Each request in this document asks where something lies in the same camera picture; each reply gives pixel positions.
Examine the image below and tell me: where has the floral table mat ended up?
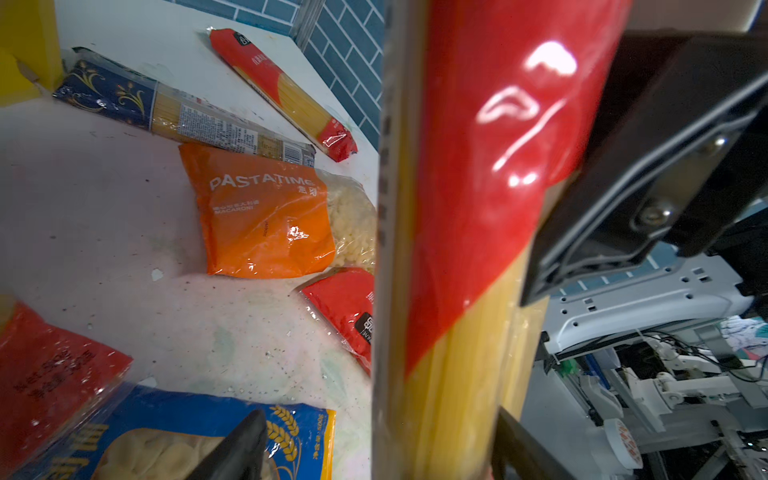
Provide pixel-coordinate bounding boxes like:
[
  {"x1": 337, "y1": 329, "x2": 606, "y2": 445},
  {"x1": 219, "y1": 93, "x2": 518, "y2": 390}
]
[{"x1": 1, "y1": 1, "x2": 371, "y2": 479}]

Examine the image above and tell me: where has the red labelled spaghetti bag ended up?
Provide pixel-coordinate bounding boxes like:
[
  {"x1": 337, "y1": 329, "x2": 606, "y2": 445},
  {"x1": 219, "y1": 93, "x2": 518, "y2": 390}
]
[{"x1": 371, "y1": 1, "x2": 631, "y2": 479}]

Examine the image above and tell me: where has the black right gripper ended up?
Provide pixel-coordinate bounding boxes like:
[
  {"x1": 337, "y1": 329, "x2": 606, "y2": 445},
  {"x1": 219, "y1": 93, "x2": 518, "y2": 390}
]
[{"x1": 521, "y1": 32, "x2": 767, "y2": 305}]

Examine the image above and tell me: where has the yellow shelf with coloured boards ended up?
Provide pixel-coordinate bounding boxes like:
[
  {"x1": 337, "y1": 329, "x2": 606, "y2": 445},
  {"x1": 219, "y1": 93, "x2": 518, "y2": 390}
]
[{"x1": 1, "y1": 1, "x2": 64, "y2": 107}]

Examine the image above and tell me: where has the red fusilli bag lower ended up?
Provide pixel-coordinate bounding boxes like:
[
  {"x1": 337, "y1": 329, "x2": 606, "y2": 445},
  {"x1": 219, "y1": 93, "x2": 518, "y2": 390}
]
[{"x1": 298, "y1": 267, "x2": 375, "y2": 375}]

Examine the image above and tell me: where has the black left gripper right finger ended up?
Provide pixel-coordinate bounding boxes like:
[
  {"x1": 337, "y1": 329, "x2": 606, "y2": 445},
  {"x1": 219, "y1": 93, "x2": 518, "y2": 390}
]
[{"x1": 490, "y1": 407, "x2": 575, "y2": 480}]

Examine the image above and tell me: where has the orange macaroni bag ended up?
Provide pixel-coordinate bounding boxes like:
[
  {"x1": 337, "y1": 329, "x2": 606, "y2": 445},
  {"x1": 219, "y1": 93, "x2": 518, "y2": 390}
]
[{"x1": 179, "y1": 143, "x2": 377, "y2": 280}]

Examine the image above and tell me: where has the red macaroni bag upper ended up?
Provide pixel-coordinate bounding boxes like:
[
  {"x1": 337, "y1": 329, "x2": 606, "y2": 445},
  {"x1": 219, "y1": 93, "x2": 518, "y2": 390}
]
[{"x1": 1, "y1": 294, "x2": 133, "y2": 479}]

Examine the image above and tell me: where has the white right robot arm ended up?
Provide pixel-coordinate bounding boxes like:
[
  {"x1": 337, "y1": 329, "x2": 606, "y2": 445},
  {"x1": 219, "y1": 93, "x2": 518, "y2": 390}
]
[{"x1": 521, "y1": 32, "x2": 767, "y2": 313}]

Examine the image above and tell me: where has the dark labelled spaghetti bag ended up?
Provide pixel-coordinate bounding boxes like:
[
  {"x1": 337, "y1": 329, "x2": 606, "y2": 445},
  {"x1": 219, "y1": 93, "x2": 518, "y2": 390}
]
[{"x1": 52, "y1": 47, "x2": 316, "y2": 167}]

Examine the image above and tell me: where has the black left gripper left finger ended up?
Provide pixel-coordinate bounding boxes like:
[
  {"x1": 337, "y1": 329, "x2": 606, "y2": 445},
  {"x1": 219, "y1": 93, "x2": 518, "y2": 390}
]
[{"x1": 186, "y1": 410, "x2": 268, "y2": 480}]

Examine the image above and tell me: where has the blue shell pasta bag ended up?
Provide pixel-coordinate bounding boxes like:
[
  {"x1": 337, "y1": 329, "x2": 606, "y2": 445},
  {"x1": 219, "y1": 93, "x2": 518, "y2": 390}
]
[{"x1": 13, "y1": 386, "x2": 336, "y2": 479}]

